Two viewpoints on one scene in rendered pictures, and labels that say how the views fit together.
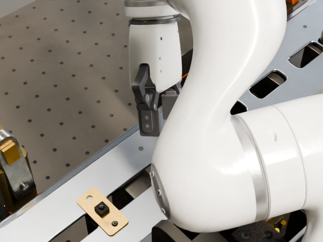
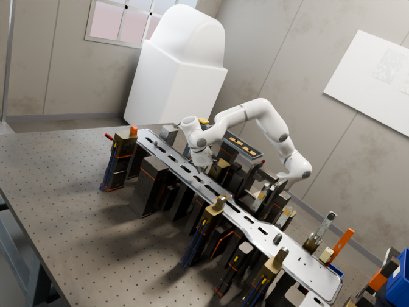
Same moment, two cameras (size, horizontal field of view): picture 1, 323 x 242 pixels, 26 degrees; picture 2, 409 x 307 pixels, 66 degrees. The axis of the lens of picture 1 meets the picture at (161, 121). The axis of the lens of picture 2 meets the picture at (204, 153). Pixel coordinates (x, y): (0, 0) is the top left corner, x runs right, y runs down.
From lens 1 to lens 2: 1.77 m
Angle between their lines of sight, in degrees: 80
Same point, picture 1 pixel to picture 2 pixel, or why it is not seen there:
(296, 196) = not seen: hidden behind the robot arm
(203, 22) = (270, 111)
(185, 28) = (156, 163)
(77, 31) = (70, 232)
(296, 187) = not seen: hidden behind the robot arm
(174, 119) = (280, 125)
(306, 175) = not seen: hidden behind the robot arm
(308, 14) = (144, 143)
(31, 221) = (229, 212)
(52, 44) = (77, 243)
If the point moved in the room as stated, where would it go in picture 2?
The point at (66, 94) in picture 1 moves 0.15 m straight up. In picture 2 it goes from (113, 242) to (120, 218)
